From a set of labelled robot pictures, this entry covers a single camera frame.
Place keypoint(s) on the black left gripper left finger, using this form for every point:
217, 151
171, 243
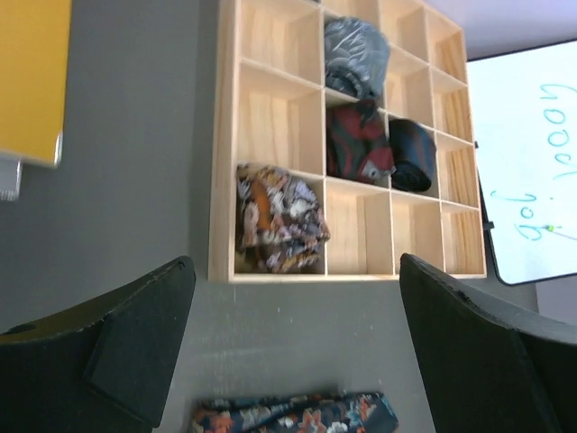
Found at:
105, 365

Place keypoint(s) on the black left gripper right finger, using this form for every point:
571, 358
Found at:
487, 365

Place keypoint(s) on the navy floral long tie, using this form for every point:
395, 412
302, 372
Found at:
322, 412

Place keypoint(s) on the green marker pen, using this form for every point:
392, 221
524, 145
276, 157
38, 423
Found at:
558, 230

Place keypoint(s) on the orange floral rolled tie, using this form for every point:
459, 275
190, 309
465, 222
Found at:
280, 224

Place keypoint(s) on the dark blue rolled tie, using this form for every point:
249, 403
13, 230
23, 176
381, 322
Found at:
414, 153

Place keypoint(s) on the red black rolled tie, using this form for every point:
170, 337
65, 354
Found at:
357, 146

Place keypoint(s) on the small whiteboard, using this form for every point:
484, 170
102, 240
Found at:
524, 121

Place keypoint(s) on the wooden grid organizer box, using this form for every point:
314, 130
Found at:
270, 109

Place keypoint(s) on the grey patterned rolled tie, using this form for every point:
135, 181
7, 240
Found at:
356, 58

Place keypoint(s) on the yellow ring binder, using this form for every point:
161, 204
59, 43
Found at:
34, 66

